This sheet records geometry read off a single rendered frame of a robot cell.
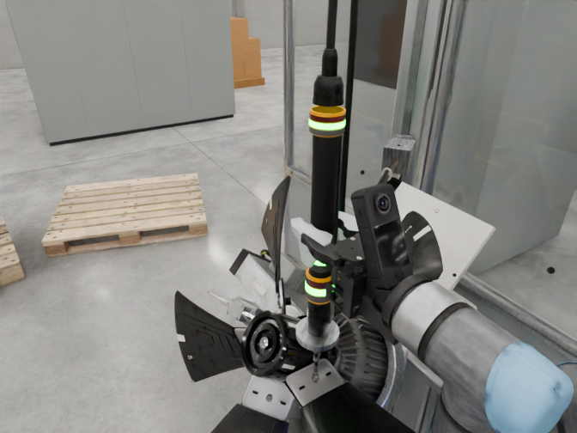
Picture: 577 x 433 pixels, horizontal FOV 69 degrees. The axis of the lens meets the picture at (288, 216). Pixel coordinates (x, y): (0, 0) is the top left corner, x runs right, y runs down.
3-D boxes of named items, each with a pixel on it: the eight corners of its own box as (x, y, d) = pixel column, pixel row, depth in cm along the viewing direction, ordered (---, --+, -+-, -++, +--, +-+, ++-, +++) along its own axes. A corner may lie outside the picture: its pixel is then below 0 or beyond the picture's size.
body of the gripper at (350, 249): (319, 293, 55) (381, 354, 46) (323, 239, 51) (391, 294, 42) (364, 275, 59) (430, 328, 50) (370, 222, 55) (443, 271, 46)
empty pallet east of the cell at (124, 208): (198, 185, 424) (196, 172, 417) (209, 236, 339) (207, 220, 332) (70, 199, 396) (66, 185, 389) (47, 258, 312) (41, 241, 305)
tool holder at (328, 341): (309, 307, 73) (310, 262, 68) (348, 320, 70) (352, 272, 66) (288, 344, 66) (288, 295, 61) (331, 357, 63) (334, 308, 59)
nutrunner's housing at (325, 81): (310, 334, 71) (319, 45, 48) (331, 341, 69) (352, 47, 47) (301, 350, 68) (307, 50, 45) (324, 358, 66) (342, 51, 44)
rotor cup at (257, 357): (295, 307, 90) (252, 293, 82) (346, 331, 80) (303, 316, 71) (270, 373, 88) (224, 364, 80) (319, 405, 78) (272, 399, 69)
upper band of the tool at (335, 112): (316, 125, 53) (317, 103, 52) (349, 130, 52) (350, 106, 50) (303, 136, 50) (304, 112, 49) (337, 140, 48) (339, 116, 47)
